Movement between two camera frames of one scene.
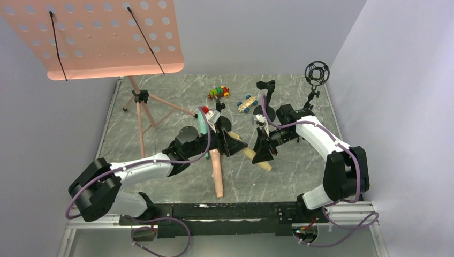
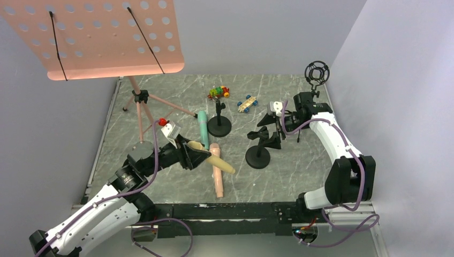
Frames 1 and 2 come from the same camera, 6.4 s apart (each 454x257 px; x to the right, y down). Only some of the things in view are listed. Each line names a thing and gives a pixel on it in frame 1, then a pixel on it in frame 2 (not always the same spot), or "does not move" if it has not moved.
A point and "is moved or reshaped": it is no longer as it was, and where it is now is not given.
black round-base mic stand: (269, 87) is moved or reshaped
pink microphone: (216, 156) does not move
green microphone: (202, 125) does not move
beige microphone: (250, 153) -> (213, 160)
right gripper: (266, 144) -> (278, 127)
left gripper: (224, 143) -> (181, 153)
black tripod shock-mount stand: (317, 73) does not move
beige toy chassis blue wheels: (244, 106) does not move
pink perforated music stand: (88, 39) does not move
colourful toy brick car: (219, 91) does not move
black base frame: (190, 220) does not move
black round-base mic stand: (224, 121) does not move
